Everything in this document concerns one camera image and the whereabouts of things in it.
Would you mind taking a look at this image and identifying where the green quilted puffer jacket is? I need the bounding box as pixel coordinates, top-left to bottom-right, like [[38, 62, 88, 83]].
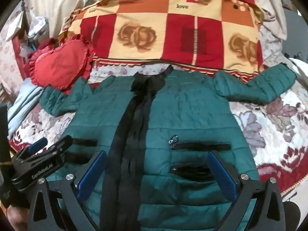
[[40, 64, 297, 231]]

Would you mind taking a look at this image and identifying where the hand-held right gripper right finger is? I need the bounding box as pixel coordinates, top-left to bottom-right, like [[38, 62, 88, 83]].
[[207, 150, 285, 231]]

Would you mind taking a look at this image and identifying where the light blue cloth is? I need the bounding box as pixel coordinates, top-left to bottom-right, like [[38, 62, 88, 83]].
[[7, 79, 46, 135]]

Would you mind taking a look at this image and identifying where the small white cloth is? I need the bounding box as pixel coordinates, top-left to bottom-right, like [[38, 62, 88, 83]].
[[28, 14, 50, 39]]

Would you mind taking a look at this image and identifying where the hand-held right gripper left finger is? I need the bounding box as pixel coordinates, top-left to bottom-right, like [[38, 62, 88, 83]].
[[28, 150, 109, 231]]

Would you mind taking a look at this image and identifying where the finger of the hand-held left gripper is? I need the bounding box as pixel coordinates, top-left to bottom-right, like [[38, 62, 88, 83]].
[[27, 137, 48, 155], [47, 135, 73, 155]]

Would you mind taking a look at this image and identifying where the red heart-shaped pillow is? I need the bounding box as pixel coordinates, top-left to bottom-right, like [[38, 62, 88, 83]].
[[29, 35, 95, 92]]

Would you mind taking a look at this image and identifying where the floral bedsheet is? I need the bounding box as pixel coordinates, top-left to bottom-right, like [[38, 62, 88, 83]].
[[7, 19, 308, 198]]

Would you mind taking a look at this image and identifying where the white crumpled cloth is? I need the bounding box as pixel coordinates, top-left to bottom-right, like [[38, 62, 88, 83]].
[[250, 0, 289, 41]]

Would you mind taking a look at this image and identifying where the red checkered rose blanket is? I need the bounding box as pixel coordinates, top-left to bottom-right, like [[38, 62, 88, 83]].
[[59, 0, 265, 80]]

